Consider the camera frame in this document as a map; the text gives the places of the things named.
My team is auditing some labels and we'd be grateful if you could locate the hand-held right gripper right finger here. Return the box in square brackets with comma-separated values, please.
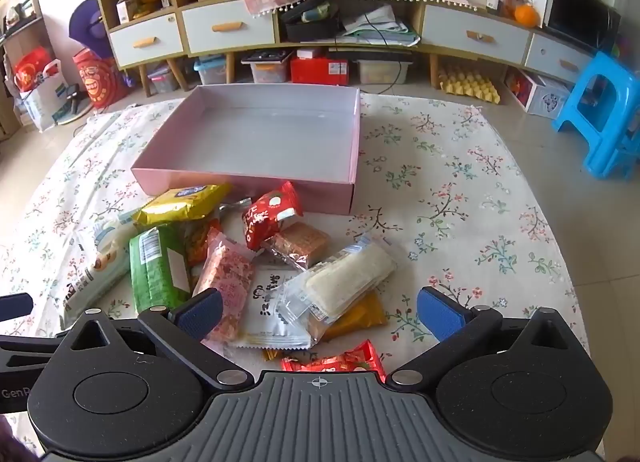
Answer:
[386, 285, 588, 388]

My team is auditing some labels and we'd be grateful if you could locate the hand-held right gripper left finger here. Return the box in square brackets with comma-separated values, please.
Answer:
[54, 287, 251, 390]

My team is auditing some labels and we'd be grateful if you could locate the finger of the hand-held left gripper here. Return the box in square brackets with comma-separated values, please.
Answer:
[0, 333, 68, 374]
[0, 293, 34, 323]

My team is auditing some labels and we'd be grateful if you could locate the pink nougat packet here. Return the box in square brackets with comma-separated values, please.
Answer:
[191, 228, 257, 343]

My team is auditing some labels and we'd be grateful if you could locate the green snack packet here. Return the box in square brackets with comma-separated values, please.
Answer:
[128, 223, 193, 316]

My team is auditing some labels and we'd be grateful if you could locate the white grey snack packet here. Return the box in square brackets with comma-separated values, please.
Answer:
[234, 266, 315, 350]

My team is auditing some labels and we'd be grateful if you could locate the orange jam biscuit packet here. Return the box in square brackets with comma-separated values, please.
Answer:
[182, 217, 223, 267]

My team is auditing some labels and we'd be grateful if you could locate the small orange biscuit packet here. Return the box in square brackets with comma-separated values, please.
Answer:
[262, 289, 390, 363]

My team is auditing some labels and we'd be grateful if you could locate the silver biscuit packet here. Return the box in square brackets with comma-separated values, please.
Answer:
[59, 229, 136, 330]

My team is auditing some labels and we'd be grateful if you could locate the clear rice cracker packet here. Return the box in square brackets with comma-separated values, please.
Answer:
[276, 234, 397, 337]

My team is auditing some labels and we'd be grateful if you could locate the shiny red snack packet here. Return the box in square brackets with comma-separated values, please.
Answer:
[280, 339, 387, 385]

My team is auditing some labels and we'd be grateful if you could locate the yellow snack packet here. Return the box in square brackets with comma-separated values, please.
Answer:
[135, 183, 235, 227]

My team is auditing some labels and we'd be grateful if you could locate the silver foil packet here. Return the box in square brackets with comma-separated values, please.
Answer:
[217, 198, 253, 215]

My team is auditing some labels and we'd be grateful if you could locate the red white-print snack packet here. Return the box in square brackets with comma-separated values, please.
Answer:
[241, 181, 305, 251]

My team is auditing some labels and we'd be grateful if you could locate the clear brown cracker packet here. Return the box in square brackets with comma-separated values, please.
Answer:
[259, 222, 332, 271]

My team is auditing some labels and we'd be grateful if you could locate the blue white snack packet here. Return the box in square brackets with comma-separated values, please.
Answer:
[92, 209, 146, 247]

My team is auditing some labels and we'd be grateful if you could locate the pink cardboard box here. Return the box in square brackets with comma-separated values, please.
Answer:
[131, 84, 362, 217]

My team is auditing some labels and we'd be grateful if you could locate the floral tablecloth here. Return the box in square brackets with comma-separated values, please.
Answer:
[0, 90, 593, 448]

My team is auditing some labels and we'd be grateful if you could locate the white paper bag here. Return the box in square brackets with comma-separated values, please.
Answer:
[20, 59, 71, 133]

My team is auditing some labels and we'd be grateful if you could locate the yellow egg tray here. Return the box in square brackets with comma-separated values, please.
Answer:
[437, 66, 502, 105]

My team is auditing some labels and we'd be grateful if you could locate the clear storage bin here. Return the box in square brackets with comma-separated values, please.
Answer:
[146, 64, 180, 95]
[240, 49, 293, 85]
[194, 56, 232, 88]
[356, 59, 413, 86]

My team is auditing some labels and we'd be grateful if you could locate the red gift bag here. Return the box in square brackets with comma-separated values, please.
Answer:
[13, 46, 56, 92]

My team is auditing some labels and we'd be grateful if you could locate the red cartoon bag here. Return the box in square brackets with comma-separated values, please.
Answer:
[72, 48, 123, 110]

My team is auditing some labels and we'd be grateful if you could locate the cartoon print box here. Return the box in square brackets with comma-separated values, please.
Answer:
[505, 69, 572, 119]

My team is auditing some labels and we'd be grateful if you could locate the wooden tv cabinet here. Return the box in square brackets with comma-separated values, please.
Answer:
[180, 0, 623, 92]

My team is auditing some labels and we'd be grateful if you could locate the red box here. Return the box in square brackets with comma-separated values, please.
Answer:
[290, 56, 351, 86]

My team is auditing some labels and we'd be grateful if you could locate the blue plastic stool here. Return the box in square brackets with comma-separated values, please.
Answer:
[551, 50, 640, 181]

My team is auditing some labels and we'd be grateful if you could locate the wooden bookshelf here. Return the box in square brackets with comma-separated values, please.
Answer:
[0, 0, 44, 143]

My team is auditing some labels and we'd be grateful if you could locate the white drawer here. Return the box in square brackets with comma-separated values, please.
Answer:
[422, 4, 531, 65]
[109, 16, 184, 68]
[525, 34, 596, 83]
[182, 2, 276, 55]

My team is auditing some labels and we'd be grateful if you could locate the stack of papers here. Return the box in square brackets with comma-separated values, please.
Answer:
[342, 4, 422, 46]

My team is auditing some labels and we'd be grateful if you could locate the purple hat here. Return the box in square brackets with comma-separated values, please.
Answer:
[69, 0, 110, 50]

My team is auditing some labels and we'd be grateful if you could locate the black case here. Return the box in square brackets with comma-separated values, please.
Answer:
[279, 0, 346, 42]

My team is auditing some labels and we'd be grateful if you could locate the orange fruit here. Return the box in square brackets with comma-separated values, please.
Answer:
[515, 4, 541, 29]

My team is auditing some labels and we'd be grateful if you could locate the black microwave oven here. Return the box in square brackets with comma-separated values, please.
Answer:
[542, 0, 622, 56]

